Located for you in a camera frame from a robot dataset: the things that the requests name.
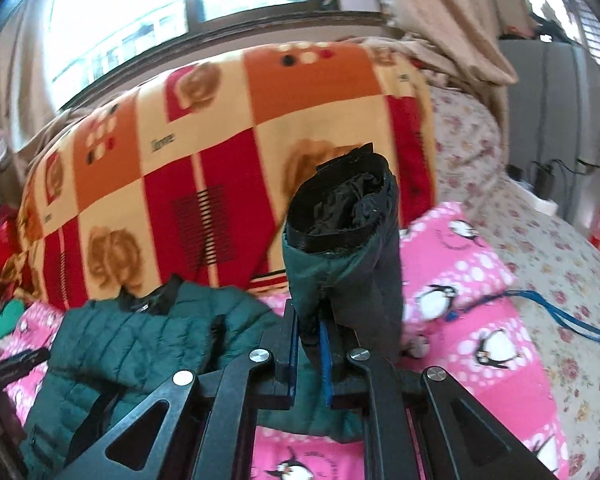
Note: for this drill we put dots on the floral bed sheet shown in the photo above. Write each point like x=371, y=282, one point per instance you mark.
x=545, y=253

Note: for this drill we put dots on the window frame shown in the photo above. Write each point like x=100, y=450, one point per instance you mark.
x=87, y=39

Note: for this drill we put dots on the beige curtain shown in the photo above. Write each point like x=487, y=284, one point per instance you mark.
x=455, y=37

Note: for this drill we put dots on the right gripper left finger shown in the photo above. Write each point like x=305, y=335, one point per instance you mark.
x=279, y=385

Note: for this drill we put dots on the pink penguin quilt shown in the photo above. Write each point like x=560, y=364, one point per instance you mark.
x=446, y=265

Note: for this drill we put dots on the red orange rose blanket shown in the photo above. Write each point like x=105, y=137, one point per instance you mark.
x=191, y=172

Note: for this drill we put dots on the green garment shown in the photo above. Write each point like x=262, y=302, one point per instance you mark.
x=0, y=322

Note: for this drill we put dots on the red clothes pile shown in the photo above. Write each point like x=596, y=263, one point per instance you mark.
x=0, y=254

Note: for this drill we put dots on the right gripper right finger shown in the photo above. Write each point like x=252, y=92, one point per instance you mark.
x=343, y=384

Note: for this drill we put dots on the grey cabinet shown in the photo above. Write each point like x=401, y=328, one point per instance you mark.
x=554, y=120

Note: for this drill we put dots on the dark green puffer jacket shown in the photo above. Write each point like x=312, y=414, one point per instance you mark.
x=340, y=244

